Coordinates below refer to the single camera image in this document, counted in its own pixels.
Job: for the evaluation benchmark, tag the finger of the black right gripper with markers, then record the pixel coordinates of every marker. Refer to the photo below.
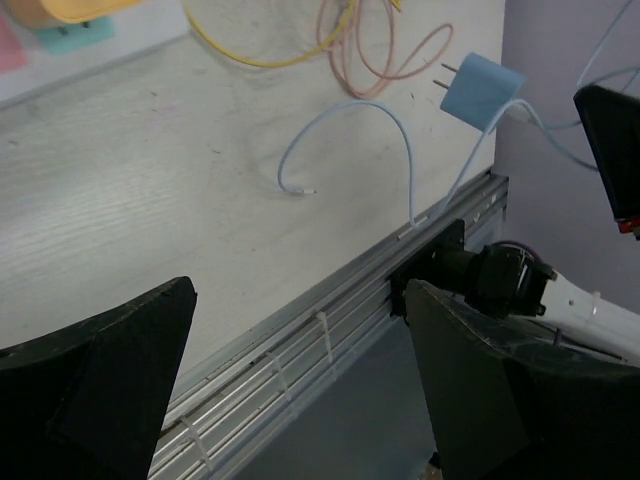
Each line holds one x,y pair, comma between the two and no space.
610,120

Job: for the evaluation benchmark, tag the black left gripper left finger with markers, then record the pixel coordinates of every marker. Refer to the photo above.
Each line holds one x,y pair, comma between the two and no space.
88,401

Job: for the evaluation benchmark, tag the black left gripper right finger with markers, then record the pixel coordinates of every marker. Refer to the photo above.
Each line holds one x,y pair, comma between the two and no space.
505,405

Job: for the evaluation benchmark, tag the blue charger plug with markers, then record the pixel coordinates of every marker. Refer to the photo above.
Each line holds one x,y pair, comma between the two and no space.
478,89

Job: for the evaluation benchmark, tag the white colourful power strip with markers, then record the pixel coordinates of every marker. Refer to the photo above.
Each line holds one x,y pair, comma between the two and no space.
39,53

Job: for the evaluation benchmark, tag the yellow charger plug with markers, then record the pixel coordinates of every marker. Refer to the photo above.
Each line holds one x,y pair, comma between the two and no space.
78,11

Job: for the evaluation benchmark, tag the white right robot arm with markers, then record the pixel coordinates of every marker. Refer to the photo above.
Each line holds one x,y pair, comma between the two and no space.
590,319

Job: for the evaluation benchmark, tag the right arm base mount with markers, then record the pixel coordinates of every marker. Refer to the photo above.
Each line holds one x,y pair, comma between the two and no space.
505,278

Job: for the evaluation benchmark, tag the aluminium rail frame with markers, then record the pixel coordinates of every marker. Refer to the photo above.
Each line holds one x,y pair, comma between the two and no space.
225,409

